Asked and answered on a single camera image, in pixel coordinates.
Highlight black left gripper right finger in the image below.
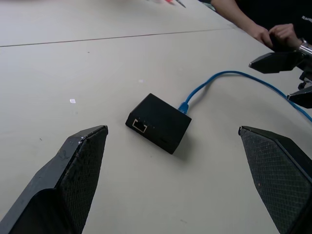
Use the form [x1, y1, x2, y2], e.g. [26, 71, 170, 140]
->
[238, 125, 312, 234]

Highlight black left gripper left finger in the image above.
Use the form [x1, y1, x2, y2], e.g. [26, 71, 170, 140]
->
[0, 125, 109, 234]

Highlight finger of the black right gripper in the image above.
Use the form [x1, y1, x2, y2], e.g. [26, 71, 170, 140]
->
[248, 50, 306, 74]
[286, 85, 312, 109]

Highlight black network adapter box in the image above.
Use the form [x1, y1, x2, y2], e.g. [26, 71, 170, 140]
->
[125, 93, 193, 155]

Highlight person's left hand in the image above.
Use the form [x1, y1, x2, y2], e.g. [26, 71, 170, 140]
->
[269, 23, 304, 51]

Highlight person's right hand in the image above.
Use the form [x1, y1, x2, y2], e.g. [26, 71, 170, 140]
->
[253, 24, 274, 48]

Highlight person's black-clothed torso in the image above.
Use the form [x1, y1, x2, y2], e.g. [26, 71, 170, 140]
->
[234, 0, 312, 47]

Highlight blue Ethernet cable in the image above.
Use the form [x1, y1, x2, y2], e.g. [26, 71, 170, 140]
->
[177, 70, 312, 124]

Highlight scissors with red handle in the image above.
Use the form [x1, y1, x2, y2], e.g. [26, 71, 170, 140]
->
[165, 0, 187, 9]

